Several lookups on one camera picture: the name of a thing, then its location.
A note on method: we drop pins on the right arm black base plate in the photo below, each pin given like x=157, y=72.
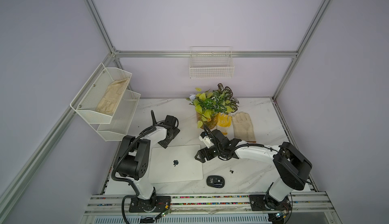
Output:
x=267, y=203

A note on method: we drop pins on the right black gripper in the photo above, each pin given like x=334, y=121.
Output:
x=209, y=156

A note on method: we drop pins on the yellow glass cup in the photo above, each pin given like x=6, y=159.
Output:
x=224, y=123

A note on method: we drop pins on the aluminium front rail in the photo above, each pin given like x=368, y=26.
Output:
x=298, y=208

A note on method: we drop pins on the white two-tier wall basket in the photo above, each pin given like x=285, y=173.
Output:
x=109, y=128

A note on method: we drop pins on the white laptop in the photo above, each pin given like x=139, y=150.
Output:
x=175, y=164

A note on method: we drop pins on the white wire wall basket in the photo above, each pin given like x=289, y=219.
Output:
x=207, y=62

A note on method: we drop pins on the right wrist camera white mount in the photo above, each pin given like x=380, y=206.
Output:
x=206, y=140

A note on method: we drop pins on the beige glove in basket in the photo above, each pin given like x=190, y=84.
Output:
x=111, y=98

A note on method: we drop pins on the aluminium frame profiles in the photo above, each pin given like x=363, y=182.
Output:
x=19, y=185

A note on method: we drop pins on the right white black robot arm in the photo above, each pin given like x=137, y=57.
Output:
x=292, y=166

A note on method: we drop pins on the beige work glove on table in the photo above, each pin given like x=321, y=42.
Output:
x=243, y=127

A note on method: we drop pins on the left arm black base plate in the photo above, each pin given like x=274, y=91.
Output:
x=155, y=204

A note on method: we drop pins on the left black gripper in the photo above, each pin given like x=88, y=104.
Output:
x=164, y=143

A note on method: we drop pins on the potted green plant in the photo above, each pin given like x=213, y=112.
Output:
x=210, y=104

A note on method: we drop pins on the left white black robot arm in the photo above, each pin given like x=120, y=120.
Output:
x=131, y=164

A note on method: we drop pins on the black wireless mouse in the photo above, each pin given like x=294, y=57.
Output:
x=215, y=181

